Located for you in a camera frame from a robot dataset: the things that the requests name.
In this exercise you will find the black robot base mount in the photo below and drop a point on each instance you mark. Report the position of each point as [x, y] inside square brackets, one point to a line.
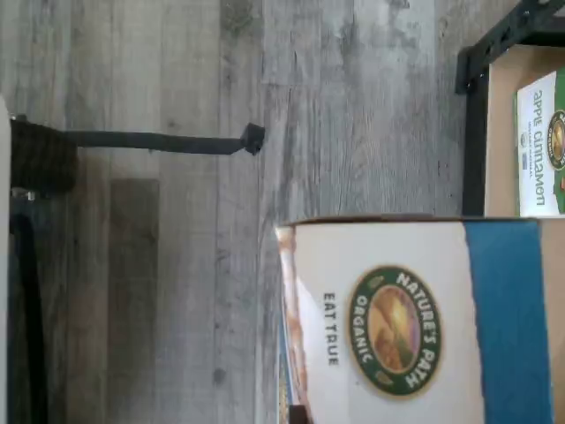
[39, 154]

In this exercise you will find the green apple cinnamon oatmeal box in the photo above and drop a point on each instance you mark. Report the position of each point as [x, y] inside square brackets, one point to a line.
[538, 154]

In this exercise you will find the blue flax plus oatmeal box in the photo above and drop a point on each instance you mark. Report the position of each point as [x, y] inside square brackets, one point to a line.
[397, 331]

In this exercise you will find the black metal shelf frame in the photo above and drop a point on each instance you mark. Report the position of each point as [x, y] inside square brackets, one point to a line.
[472, 70]

